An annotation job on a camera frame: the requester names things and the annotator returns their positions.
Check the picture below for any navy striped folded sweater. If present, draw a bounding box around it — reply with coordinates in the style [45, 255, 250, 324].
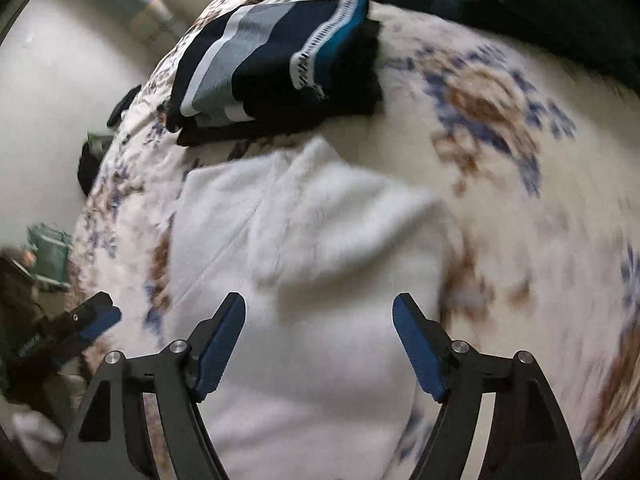
[166, 0, 382, 146]

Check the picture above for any teal storage rack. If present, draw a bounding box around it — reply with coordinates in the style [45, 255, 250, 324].
[27, 223, 72, 290]

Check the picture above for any left striped curtain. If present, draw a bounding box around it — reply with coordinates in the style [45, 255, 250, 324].
[102, 0, 188, 53]

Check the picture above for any white knit sweater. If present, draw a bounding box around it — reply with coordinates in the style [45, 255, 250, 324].
[163, 138, 461, 479]

